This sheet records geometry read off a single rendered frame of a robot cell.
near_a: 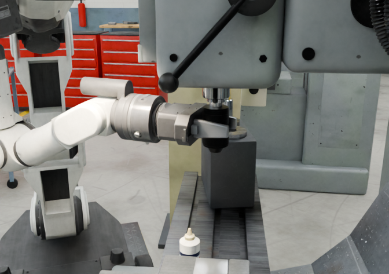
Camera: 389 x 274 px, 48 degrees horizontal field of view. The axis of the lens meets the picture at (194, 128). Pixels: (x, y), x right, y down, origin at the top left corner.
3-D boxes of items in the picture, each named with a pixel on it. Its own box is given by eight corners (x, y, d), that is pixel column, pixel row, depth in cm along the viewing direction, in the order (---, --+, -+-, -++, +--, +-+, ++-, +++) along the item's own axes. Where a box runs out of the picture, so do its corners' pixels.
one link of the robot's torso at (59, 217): (33, 220, 167) (17, 113, 140) (88, 214, 172) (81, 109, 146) (33, 252, 154) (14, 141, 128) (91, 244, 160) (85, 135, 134)
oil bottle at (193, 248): (178, 282, 87) (178, 233, 84) (180, 270, 91) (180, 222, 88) (198, 283, 87) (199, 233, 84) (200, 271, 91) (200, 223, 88)
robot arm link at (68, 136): (106, 131, 79) (54, 156, 85) (129, 117, 87) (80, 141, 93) (88, 98, 78) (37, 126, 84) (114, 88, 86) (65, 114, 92)
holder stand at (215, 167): (209, 209, 117) (210, 137, 112) (200, 176, 138) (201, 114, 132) (254, 207, 118) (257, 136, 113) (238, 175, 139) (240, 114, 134)
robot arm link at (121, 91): (128, 147, 80) (74, 140, 83) (153, 130, 89) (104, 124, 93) (125, 86, 76) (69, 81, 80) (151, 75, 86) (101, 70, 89)
